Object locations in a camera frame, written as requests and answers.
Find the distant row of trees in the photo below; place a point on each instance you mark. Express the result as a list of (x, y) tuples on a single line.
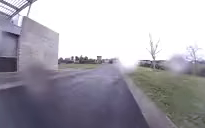
[(80, 60)]

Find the grass field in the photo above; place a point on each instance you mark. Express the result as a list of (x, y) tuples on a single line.
[(78, 66)]

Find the dark grey asphalt road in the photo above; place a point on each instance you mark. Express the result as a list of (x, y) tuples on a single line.
[(90, 100)]

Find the bare tree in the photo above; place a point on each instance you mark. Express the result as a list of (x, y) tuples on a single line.
[(193, 55), (153, 50)]

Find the grey concrete kerb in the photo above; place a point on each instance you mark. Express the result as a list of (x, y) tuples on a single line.
[(146, 106)]

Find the grey concrete building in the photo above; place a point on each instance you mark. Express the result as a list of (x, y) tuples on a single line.
[(36, 43)]

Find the green grass verge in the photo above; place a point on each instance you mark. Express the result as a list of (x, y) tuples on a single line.
[(176, 93)]

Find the pale concrete pavement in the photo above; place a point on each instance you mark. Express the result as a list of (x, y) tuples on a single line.
[(3, 81)]

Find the dark hedge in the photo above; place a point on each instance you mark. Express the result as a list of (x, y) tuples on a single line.
[(203, 70)]

